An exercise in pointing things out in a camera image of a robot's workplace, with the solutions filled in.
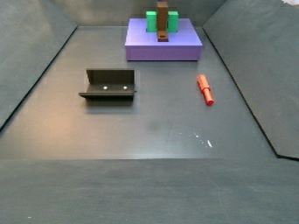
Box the brown L-shaped bracket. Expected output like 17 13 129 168
156 1 168 42

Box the left green block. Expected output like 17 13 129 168
145 11 156 32

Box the right green block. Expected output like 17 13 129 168
167 11 179 32

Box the purple base block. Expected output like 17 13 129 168
125 18 203 61

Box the red peg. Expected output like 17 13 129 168
197 74 213 106

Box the black fixture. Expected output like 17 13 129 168
79 68 136 99

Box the green block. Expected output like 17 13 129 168
145 11 156 32
167 11 179 32

